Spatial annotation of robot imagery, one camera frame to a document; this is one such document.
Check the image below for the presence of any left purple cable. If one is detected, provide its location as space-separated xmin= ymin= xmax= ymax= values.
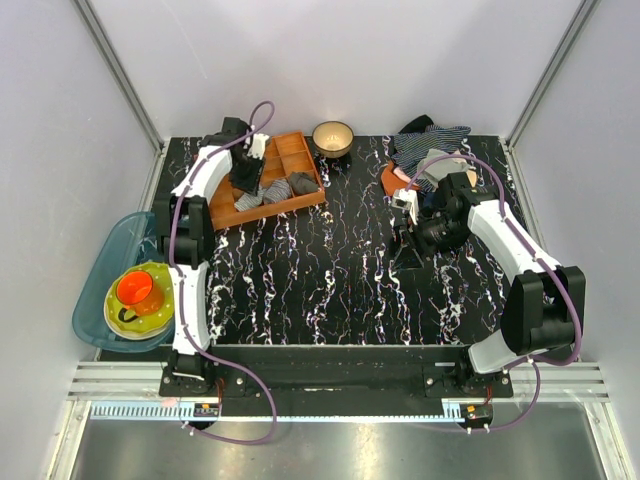
xmin=167 ymin=100 xmax=279 ymax=444

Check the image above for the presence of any beige garment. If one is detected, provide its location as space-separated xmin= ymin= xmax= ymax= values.
xmin=451 ymin=156 xmax=478 ymax=187

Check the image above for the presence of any purple cable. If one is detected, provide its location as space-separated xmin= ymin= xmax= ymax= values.
xmin=404 ymin=153 xmax=584 ymax=434
xmin=167 ymin=100 xmax=279 ymax=444

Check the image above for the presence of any beige ceramic bowl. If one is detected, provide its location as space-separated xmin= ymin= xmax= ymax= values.
xmin=312 ymin=121 xmax=354 ymax=158

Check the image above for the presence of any grey striped underwear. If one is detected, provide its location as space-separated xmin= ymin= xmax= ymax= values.
xmin=234 ymin=187 xmax=265 ymax=212

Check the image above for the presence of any green dotted plate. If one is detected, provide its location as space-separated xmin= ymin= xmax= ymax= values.
xmin=103 ymin=262 xmax=174 ymax=341

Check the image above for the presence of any navy striped garment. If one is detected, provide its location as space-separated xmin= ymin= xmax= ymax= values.
xmin=392 ymin=125 xmax=471 ymax=176

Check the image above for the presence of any orange compartment tray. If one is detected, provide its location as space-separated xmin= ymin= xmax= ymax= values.
xmin=209 ymin=131 xmax=326 ymax=230

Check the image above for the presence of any orange cup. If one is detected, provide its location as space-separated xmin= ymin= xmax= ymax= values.
xmin=116 ymin=271 xmax=164 ymax=321

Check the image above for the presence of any rolled striped underwear in tray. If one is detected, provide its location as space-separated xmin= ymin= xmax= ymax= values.
xmin=263 ymin=178 xmax=292 ymax=205

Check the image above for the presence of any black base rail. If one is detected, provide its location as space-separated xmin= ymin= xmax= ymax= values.
xmin=159 ymin=345 xmax=513 ymax=421

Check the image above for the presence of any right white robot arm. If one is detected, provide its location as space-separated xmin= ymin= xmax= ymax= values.
xmin=392 ymin=173 xmax=586 ymax=397

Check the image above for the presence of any orange garment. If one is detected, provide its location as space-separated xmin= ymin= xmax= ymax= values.
xmin=380 ymin=161 xmax=411 ymax=197

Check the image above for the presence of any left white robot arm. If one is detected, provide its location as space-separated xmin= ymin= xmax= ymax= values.
xmin=153 ymin=117 xmax=269 ymax=396

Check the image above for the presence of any rolled dark grey underwear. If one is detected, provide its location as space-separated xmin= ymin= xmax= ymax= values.
xmin=288 ymin=172 xmax=320 ymax=196

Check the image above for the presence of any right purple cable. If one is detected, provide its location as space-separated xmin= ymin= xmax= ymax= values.
xmin=404 ymin=153 xmax=584 ymax=434

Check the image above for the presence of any grey garment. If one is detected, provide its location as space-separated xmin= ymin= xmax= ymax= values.
xmin=416 ymin=149 xmax=452 ymax=187

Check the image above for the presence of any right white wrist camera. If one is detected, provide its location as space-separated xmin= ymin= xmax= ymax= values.
xmin=391 ymin=189 xmax=419 ymax=225

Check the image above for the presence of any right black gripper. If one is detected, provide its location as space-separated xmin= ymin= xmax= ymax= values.
xmin=392 ymin=210 xmax=470 ymax=274

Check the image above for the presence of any teal plastic bin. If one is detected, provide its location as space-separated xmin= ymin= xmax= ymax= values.
xmin=72 ymin=212 xmax=174 ymax=354

